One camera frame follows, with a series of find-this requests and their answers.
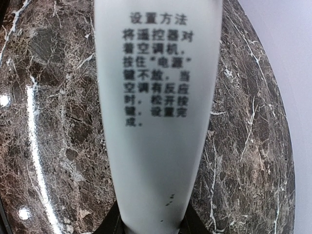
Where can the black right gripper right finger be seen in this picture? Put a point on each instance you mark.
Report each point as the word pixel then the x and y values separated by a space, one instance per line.
pixel 191 223

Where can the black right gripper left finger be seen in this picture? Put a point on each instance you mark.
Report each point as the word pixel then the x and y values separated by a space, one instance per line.
pixel 112 224

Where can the white remote control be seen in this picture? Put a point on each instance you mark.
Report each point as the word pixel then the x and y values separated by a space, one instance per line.
pixel 156 65

